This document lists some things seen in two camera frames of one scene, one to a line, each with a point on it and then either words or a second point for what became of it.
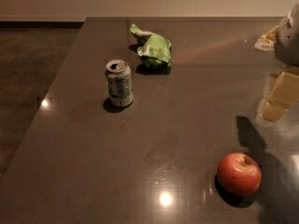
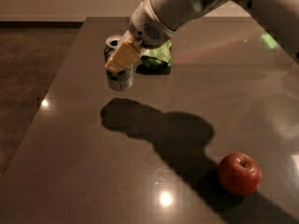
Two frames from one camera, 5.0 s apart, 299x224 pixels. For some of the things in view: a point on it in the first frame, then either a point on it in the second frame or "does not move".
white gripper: (288, 42) -> (146, 31)
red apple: (238, 175) does not move
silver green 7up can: (119, 83) -> (122, 80)
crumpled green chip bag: (153, 49) does not move
